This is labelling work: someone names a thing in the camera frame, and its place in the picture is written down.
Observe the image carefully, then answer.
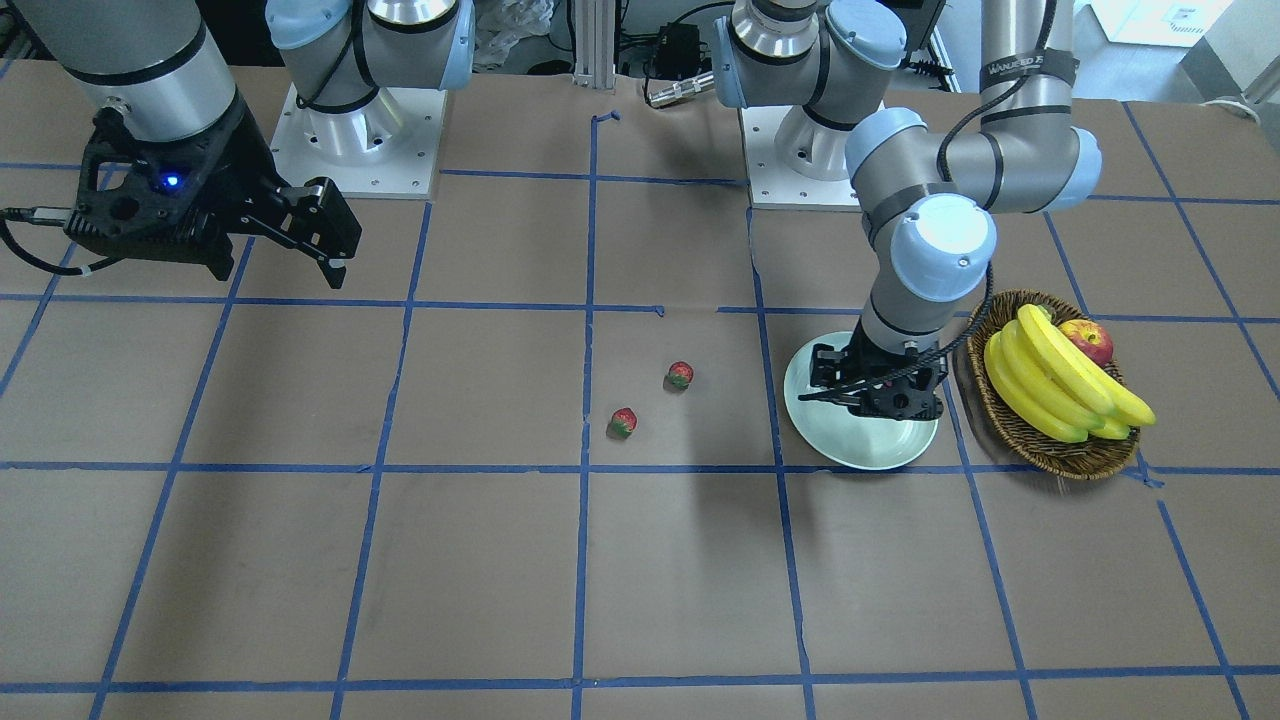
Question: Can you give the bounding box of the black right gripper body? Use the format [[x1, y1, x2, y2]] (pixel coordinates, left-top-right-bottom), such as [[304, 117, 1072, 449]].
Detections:
[[64, 100, 362, 281]]

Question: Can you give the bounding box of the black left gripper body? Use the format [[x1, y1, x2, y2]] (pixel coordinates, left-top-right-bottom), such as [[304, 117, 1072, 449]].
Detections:
[[808, 338, 948, 421]]

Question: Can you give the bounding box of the red strawberry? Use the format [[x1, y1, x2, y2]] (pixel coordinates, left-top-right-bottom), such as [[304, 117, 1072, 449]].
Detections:
[[605, 407, 637, 439], [664, 361, 695, 392]]

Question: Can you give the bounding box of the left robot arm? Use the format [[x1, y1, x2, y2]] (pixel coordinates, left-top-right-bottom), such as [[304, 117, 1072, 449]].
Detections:
[[710, 1, 1102, 421]]

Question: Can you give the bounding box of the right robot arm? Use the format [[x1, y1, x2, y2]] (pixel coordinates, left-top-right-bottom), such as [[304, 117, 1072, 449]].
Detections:
[[3, 1, 475, 290]]

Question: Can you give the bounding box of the light green plate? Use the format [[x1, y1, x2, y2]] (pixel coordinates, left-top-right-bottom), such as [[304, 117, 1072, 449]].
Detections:
[[783, 331, 940, 471]]

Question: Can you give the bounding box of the yellow banana bunch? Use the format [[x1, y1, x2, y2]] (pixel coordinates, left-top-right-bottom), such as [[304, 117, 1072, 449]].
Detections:
[[983, 304, 1157, 443]]

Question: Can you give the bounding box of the red yellow apple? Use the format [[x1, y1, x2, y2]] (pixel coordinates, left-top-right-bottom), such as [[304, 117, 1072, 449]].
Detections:
[[1059, 318, 1115, 366]]

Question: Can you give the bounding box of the woven wicker basket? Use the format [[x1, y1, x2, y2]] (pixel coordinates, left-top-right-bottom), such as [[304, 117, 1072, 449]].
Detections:
[[954, 290, 1140, 480]]

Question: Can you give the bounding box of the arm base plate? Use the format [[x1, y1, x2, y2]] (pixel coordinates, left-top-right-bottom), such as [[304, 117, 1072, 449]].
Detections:
[[740, 106, 861, 213], [269, 85, 451, 200]]

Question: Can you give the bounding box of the aluminium frame post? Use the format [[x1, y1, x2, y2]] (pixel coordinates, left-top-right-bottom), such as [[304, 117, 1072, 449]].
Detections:
[[566, 1, 621, 94]]

